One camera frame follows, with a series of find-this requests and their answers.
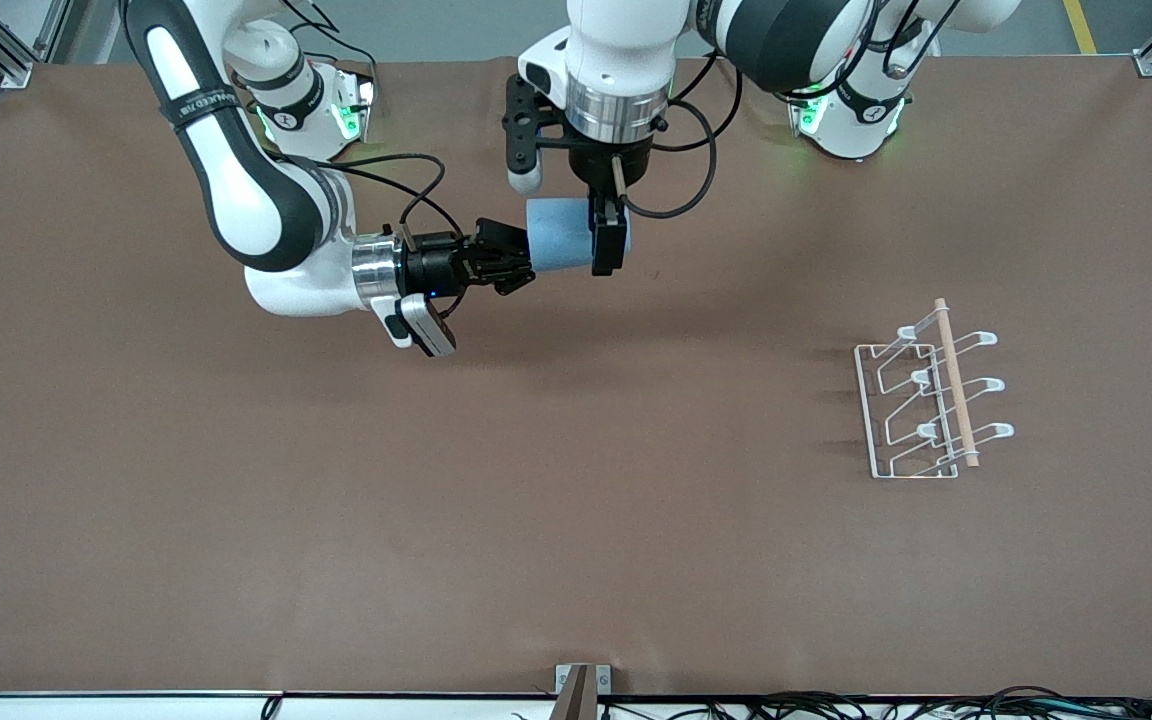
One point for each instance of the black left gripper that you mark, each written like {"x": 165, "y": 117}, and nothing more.
{"x": 620, "y": 164}

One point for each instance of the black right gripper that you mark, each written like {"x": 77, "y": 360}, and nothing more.
{"x": 433, "y": 268}

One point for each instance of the blue plastic cup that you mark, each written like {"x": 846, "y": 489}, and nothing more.
{"x": 561, "y": 235}

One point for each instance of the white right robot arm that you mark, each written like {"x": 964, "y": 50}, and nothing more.
{"x": 236, "y": 190}

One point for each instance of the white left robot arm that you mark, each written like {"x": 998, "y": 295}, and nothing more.
{"x": 626, "y": 40}

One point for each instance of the brown bar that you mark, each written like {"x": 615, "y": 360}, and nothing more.
{"x": 576, "y": 700}

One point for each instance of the small metal table bracket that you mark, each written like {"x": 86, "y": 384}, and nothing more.
{"x": 604, "y": 680}

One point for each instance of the white table edge rail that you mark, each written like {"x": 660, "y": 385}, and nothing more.
{"x": 86, "y": 708}

